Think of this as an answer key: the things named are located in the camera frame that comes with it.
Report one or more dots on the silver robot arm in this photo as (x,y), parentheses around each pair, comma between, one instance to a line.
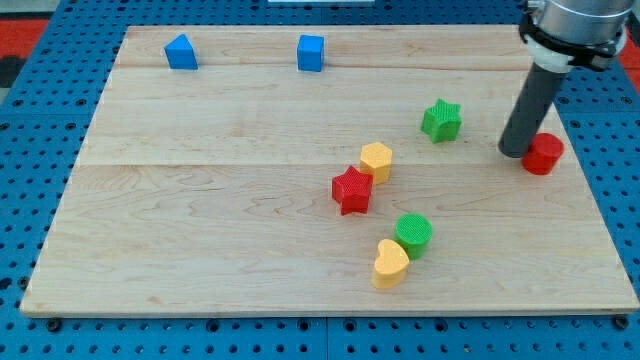
(564,34)

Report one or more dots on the red star block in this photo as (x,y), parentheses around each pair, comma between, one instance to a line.
(352,191)

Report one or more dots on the blue cube block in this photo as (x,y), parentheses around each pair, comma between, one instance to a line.
(310,53)

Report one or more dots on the green star block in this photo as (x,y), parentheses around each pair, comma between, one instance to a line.
(442,121)

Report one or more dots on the yellow hexagon block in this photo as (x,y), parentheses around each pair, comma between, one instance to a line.
(376,160)

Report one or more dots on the green cylinder block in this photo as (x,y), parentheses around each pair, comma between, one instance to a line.
(413,232)

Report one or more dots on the yellow heart block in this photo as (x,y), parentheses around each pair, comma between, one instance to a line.
(390,265)

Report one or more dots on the wooden board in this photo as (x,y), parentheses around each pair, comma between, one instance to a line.
(207,193)

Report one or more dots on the blue triangular prism block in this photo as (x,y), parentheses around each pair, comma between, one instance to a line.
(180,54)

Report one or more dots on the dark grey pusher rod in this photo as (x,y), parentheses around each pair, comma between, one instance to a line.
(531,107)

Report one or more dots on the red cylinder block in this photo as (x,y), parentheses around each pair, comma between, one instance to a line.
(544,152)

